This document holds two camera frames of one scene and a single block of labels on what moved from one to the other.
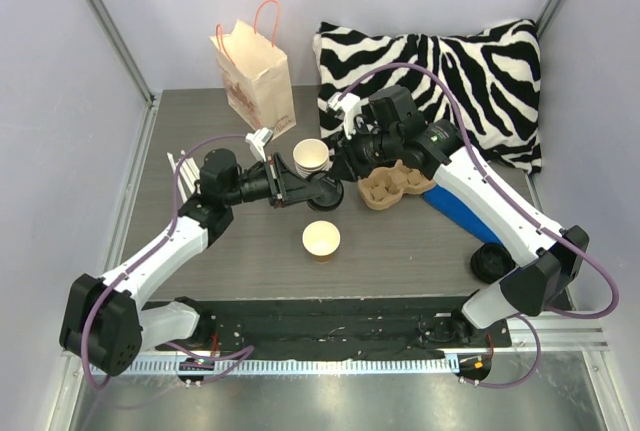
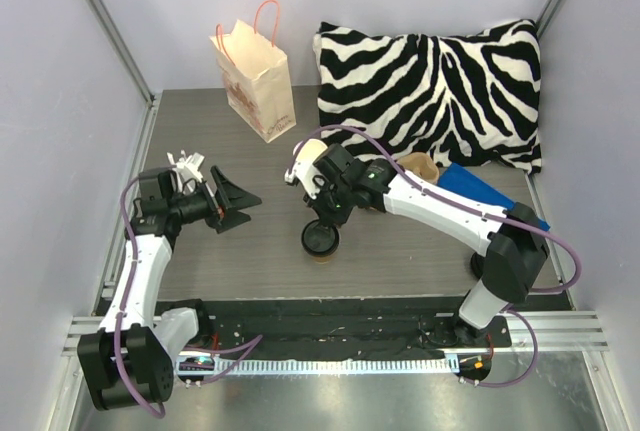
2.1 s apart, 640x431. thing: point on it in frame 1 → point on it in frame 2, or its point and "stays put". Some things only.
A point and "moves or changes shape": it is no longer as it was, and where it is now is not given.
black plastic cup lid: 328,192 moves or changes shape
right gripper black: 351,149 → 324,216
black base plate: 340,328 stays put
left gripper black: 274,181 → 218,207
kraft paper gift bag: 256,71 stays put
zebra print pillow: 488,87 stays put
